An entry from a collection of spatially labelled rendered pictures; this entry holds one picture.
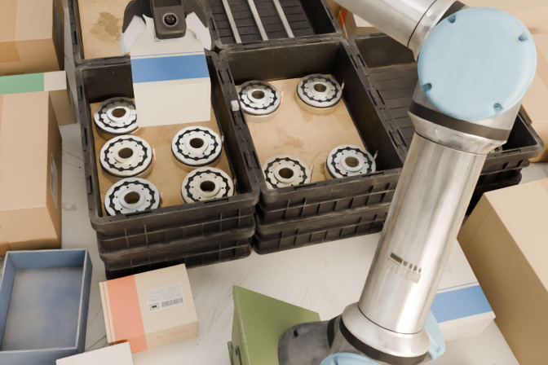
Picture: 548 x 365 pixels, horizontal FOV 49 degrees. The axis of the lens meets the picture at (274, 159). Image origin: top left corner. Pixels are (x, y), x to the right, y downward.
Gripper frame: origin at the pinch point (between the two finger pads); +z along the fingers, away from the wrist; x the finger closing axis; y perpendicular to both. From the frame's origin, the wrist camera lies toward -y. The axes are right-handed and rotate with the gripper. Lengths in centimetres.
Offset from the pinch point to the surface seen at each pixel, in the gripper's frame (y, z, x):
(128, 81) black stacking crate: 18.5, 22.6, 7.4
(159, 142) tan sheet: 4.7, 27.9, 2.4
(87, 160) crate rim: -6.4, 17.9, 15.8
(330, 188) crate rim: -18.1, 19.1, -27.4
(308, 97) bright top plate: 11.2, 25.0, -31.4
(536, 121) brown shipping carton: -3, 25, -82
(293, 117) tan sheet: 8.2, 27.9, -27.6
